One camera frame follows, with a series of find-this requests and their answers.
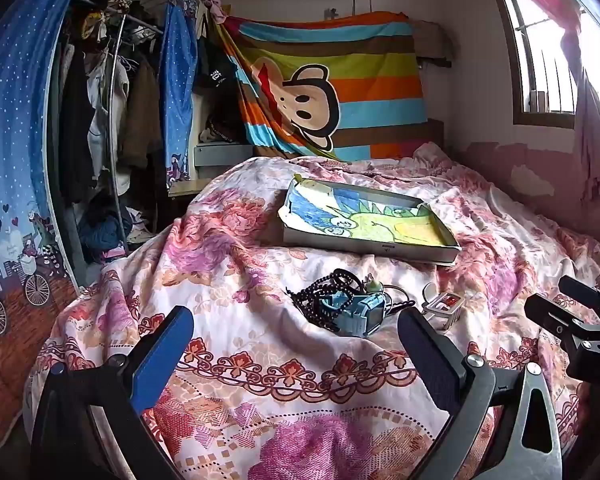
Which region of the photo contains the black garment with white print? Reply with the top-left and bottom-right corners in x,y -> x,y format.
192,40 -> 241,92

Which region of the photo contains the pink floral blanket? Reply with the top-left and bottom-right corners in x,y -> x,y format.
22,142 -> 600,480

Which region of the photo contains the striped monkey print blanket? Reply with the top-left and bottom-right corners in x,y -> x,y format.
220,10 -> 429,162

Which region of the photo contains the row of hanging clothes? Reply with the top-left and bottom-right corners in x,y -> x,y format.
54,5 -> 167,202

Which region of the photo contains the green pendant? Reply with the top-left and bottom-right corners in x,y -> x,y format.
362,274 -> 417,313

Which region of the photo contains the blue polka dot wardrobe curtain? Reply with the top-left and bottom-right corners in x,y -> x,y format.
0,0 -> 89,446

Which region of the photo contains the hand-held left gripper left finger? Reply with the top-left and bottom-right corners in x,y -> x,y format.
30,305 -> 195,480

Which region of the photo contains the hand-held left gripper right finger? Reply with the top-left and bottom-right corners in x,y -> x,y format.
397,307 -> 564,480

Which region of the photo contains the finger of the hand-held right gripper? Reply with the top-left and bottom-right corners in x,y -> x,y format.
558,275 -> 600,320
524,294 -> 600,356

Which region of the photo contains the pink curtain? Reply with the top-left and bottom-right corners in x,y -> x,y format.
505,0 -> 600,206

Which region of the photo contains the grey tray with dinosaur drawing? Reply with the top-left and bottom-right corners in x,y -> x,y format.
278,174 -> 462,265

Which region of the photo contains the pile of clothes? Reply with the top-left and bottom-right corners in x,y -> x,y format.
77,192 -> 157,264

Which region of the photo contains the black bead necklace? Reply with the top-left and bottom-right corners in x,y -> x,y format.
286,269 -> 368,333

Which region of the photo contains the grey shelf board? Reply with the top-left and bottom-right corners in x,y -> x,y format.
195,142 -> 253,167

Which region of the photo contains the blue wrist watch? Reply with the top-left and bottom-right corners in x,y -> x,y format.
320,290 -> 387,337

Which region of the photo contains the barred window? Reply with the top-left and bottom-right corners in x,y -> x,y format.
485,0 -> 600,128

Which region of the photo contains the small white and red box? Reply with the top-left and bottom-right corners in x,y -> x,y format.
422,284 -> 464,331

